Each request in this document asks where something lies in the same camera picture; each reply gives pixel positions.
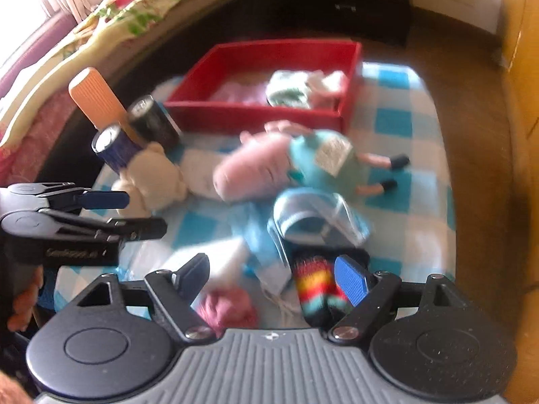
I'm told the pink patterned sheet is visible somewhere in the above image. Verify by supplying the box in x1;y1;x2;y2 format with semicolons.
0;88;91;186

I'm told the red box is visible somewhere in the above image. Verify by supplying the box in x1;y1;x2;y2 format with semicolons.
163;41;363;133

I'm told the yellow wooden panel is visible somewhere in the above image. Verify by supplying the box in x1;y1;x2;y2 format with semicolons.
497;0;539;404

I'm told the blue white checkered blanket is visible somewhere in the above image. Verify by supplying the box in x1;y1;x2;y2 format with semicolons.
55;61;457;333

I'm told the rainbow striped sock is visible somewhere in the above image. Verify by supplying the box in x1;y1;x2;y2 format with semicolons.
292;250;371;328

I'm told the purple headboard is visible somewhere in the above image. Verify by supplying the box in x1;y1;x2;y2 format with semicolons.
0;10;78;89

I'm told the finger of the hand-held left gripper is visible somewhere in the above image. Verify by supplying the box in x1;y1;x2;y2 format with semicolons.
42;208;168;245
38;182;129;212

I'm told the orange ribbed cylinder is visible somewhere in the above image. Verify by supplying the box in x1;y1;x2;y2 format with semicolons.
68;67;128;130

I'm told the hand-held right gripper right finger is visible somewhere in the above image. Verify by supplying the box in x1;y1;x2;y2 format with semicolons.
327;255;454;342

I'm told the floral bedspread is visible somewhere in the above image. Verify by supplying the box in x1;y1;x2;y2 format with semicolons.
0;0;279;149

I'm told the person's left hand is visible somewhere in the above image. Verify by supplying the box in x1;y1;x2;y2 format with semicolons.
7;267;45;333

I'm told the cream bear plush toy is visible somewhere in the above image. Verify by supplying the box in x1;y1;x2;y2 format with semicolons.
112;141;190;212

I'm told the blue can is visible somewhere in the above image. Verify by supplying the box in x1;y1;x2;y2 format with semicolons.
92;123;141;173

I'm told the pale pink cloth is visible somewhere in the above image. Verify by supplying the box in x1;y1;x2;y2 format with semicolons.
211;80;270;104

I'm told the pink pig plush toy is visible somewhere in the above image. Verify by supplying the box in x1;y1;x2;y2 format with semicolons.
212;120;411;203

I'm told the white green cloth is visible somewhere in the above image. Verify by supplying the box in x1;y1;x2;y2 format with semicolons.
266;69;338;109

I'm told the dark wooden cabinet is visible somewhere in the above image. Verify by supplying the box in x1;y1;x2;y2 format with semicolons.
278;0;413;47

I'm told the light blue face mask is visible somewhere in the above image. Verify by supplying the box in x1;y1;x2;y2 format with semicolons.
231;202;302;318

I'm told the black can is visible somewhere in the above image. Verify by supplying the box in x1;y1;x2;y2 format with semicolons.
127;95;184;153

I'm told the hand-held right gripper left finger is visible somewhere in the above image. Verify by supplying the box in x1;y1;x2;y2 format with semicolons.
78;254;216;342

